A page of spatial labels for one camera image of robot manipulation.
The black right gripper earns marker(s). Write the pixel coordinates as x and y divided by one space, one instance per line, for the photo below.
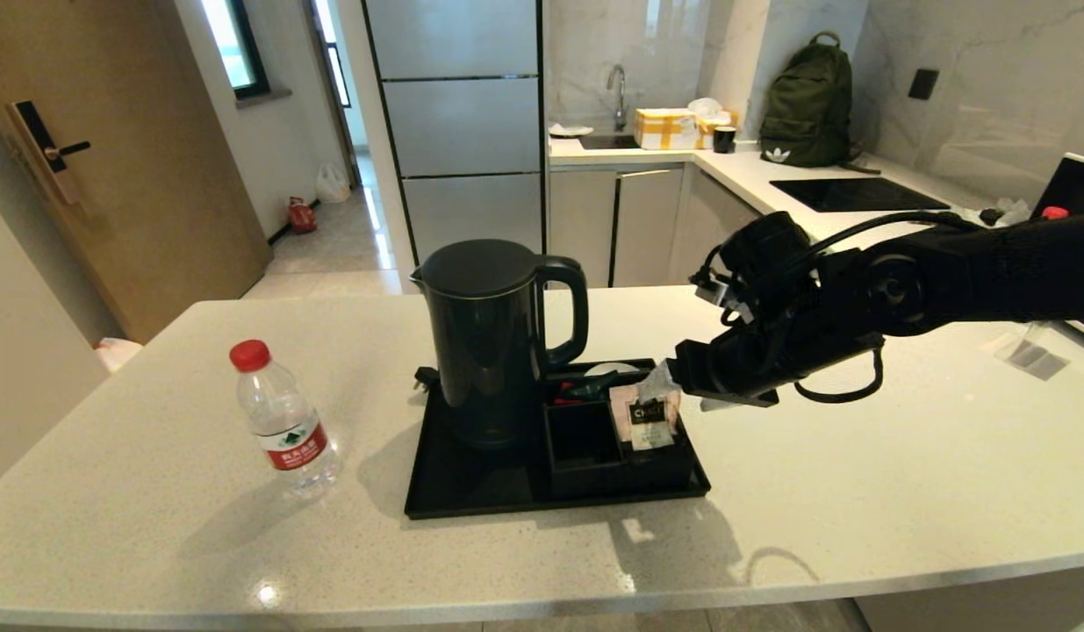
770 360

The pink tea bag packet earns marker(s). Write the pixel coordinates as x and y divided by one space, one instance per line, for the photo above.
647 426

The black electric kettle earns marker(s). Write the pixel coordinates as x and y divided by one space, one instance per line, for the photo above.
484 351

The clear water bottle green logo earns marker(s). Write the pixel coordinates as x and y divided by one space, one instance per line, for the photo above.
287 430

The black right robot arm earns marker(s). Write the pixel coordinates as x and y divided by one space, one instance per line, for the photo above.
989 272

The clear water bottle red label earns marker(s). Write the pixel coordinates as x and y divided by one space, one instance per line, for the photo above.
1054 212

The dark green red sachet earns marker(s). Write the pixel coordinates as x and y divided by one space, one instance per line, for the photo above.
594 386

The black compartment organizer box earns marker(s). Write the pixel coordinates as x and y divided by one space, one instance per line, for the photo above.
585 465

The grey cabinet door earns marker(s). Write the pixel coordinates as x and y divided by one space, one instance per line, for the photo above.
581 228
647 228

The grey corner cabinet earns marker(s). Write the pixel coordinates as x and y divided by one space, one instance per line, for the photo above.
708 219

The black rectangular serving tray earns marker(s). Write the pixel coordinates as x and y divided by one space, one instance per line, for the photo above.
471 483

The black induction cooktop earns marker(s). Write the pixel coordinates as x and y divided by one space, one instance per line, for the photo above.
849 195

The black mug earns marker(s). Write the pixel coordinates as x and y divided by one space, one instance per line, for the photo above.
724 140

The white box yellow tape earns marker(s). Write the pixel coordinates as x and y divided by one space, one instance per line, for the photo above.
664 130

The dark kitchen sink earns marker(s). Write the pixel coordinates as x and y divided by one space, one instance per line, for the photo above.
607 141

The black power plug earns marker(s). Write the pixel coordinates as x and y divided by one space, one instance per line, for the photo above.
426 379

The crumpled white bag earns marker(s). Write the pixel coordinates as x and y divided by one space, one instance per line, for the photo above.
706 107

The white plate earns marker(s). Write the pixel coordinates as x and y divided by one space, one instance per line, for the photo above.
570 131

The chrome sink faucet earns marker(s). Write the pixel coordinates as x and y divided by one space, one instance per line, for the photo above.
619 96

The green backpack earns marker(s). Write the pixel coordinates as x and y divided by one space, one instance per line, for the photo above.
805 105

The clear acrylic sign holder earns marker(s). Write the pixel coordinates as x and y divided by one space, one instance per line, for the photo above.
1033 355

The silver refrigerator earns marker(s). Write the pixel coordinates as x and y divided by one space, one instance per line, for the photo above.
458 123

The crumpled clear plastic wrap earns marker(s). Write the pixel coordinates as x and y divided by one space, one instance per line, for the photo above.
1011 211

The white plastic bag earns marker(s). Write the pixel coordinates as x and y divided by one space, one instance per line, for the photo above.
333 184

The red bag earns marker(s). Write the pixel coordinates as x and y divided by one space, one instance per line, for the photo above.
302 216

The white framed black appliance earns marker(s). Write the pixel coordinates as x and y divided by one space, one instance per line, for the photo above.
1077 189

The dark framed window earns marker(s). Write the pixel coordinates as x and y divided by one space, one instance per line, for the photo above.
247 44

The wooden door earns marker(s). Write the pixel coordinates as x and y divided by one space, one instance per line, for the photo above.
155 175

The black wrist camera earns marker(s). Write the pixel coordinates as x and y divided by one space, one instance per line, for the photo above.
765 254

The black wall socket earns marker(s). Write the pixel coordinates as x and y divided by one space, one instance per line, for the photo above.
922 84

